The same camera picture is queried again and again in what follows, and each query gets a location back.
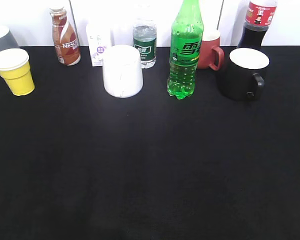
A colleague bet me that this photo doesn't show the red mug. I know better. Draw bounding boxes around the red mug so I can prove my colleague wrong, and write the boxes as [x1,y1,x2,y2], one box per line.
[197,29,225,71]

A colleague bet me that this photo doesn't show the grey mug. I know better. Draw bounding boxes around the grey mug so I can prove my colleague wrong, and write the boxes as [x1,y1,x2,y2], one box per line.
[0,25,19,52]

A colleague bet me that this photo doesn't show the black mug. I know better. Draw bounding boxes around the black mug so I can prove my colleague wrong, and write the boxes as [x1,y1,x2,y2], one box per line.
[216,48,270,102]

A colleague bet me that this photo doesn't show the clear Cestbon water bottle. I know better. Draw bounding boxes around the clear Cestbon water bottle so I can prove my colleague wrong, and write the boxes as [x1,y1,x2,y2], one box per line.
[132,0,157,69]

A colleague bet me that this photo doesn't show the dark cola bottle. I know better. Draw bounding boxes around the dark cola bottle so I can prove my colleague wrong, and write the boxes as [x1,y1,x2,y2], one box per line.
[237,0,278,51]

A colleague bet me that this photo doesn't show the white cup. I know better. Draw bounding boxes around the white cup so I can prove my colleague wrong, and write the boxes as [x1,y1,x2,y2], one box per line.
[102,44,144,98]

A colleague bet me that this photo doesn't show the yellow paper cup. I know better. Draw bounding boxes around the yellow paper cup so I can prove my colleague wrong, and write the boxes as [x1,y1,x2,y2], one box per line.
[0,48,35,96]

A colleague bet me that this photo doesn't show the green Sprite bottle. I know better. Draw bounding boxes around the green Sprite bottle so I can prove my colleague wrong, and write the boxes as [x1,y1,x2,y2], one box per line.
[167,0,204,100]

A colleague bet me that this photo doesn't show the brown Nescafe coffee bottle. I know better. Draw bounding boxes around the brown Nescafe coffee bottle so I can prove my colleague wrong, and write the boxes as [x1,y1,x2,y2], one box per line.
[49,4,81,66]

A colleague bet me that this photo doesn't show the white purple milk carton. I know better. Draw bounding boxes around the white purple milk carton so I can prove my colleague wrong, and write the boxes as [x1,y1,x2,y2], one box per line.
[86,22,112,67]

